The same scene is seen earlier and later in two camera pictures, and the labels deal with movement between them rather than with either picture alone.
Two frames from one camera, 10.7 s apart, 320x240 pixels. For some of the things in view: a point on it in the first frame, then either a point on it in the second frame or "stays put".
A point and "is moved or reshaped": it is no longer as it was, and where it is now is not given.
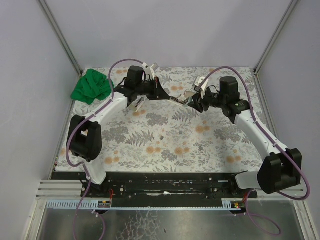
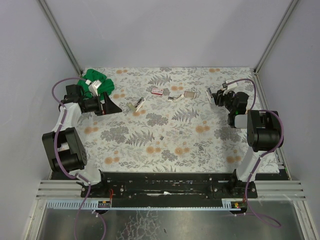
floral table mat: (170, 135) stays put
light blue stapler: (190, 100) is moved or reshaped
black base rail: (167, 185) stays put
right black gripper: (198, 100) to (217, 97)
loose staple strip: (188, 94) stays put
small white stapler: (181, 99) is moved or reshaped
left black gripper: (154, 88) to (102, 105)
